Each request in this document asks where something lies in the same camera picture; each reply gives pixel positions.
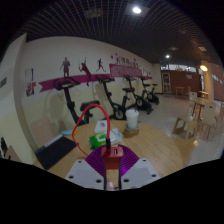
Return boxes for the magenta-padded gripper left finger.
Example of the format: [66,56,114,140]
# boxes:
[64,145,111,191]

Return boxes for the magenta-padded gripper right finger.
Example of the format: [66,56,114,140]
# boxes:
[119,145,161,191]

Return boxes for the red charger block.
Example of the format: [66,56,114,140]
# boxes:
[100,145,125,191]

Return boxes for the red charging cable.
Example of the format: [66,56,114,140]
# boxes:
[71,103,113,158]

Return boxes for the green tissue pack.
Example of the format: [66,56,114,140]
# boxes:
[88,132,109,150]

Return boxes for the round wooden coaster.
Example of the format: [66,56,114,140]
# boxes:
[122,125,140,139]

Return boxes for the clear white plastic pack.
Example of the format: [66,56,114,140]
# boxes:
[107,128,124,146]

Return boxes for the small white box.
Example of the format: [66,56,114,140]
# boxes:
[94,119,111,135]

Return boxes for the white cup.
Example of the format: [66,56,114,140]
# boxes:
[124,108,140,130]

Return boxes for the black exercise bike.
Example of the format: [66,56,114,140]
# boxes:
[53,77,101,126]
[94,73,129,121]
[121,74,154,115]
[139,76,161,106]

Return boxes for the group of dining tables and chairs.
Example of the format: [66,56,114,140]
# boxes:
[173,85,224,141]

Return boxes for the group of ceiling lights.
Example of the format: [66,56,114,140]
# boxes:
[131,4,209,73]

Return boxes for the wall posters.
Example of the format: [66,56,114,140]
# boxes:
[24,68,36,98]

